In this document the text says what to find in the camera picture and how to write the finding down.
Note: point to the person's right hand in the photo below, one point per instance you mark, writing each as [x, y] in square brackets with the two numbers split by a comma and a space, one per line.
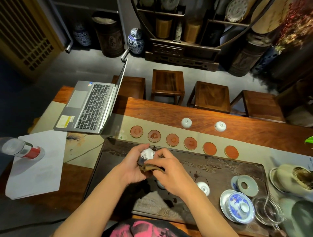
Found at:
[177, 175]

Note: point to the person's left hand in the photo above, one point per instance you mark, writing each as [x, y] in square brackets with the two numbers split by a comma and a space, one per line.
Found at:
[130, 169]

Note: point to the person's right thumb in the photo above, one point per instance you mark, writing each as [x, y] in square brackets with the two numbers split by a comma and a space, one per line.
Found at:
[159, 168]

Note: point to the person's left thumb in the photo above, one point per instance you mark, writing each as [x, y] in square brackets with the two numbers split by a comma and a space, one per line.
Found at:
[140, 150]

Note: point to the white painted teacup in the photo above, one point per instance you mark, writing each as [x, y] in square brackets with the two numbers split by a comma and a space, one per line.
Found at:
[147, 154]

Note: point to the brown tea cloth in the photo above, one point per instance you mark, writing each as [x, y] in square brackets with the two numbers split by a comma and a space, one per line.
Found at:
[146, 168]

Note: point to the person's left forearm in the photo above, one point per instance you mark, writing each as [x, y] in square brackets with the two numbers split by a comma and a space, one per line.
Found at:
[95, 207]

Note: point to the person's right forearm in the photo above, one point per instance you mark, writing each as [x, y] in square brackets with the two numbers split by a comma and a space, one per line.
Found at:
[210, 217]

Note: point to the small white teacup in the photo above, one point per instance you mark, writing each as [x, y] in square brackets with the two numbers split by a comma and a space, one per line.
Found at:
[160, 184]
[203, 188]
[186, 122]
[220, 126]

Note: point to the row of round brown coasters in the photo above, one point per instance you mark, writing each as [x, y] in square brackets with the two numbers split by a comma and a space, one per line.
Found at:
[172, 140]

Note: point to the beige table runner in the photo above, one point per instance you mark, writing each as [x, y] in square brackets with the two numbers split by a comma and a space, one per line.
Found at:
[117, 125]

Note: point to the dark carved wooden tea tray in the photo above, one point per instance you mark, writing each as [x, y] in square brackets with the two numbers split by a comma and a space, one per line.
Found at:
[217, 168]

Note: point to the pink black shirt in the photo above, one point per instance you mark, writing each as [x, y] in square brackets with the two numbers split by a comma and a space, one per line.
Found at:
[141, 229]

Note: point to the square wooden stool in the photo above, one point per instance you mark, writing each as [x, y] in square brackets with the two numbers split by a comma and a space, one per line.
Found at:
[211, 96]
[263, 106]
[130, 86]
[168, 81]

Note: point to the silver laptop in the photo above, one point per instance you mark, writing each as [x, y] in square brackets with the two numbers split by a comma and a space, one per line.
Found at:
[90, 107]

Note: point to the white gaiwan saucer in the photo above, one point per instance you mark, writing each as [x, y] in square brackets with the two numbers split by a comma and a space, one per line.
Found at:
[223, 202]

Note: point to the pale blue porcelain saucer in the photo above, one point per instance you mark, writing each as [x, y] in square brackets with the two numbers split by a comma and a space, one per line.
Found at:
[247, 185]

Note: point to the blue white lidded gaiwan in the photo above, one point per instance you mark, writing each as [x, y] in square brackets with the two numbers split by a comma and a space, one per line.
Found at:
[240, 207]

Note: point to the dark wooden display shelf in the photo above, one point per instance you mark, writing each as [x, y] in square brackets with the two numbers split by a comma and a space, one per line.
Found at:
[181, 52]

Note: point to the white paper sheet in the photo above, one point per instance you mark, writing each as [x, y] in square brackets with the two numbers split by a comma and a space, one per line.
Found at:
[36, 171]

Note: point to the blue white porcelain jar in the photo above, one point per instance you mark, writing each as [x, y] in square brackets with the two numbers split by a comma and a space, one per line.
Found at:
[82, 35]
[136, 41]

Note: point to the clear glass pitcher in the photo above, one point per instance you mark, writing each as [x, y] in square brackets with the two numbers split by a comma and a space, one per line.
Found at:
[267, 211]

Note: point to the dark wooden barrel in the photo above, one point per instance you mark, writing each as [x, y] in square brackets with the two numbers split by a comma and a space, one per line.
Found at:
[110, 36]
[247, 56]

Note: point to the clear bottle with red label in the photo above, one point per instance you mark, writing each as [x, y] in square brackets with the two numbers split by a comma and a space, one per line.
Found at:
[19, 147]

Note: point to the yellow wooden canister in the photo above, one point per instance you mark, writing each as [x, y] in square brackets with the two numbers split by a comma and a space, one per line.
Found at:
[163, 28]
[192, 33]

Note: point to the small white vase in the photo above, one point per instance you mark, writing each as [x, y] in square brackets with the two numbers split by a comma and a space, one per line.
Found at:
[178, 31]

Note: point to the cream ceramic vessel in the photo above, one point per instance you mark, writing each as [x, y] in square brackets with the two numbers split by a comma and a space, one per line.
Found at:
[291, 179]

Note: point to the green plant leaf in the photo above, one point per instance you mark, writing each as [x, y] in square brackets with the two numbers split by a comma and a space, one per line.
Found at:
[309, 140]

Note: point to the grey green ceramic vessel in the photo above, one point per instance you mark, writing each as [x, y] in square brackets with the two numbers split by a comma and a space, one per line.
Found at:
[303, 219]

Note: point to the wooden lattice screen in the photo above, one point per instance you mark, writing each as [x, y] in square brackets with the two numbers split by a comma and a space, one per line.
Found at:
[27, 36]

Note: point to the decorative patterned plate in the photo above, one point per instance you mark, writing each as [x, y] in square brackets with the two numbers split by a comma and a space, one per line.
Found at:
[236, 11]

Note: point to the round bamboo tray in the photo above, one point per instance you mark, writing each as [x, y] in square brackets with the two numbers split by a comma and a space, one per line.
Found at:
[269, 14]

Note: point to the dried red flowers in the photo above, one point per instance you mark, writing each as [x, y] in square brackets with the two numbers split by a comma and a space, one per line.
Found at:
[295, 24]

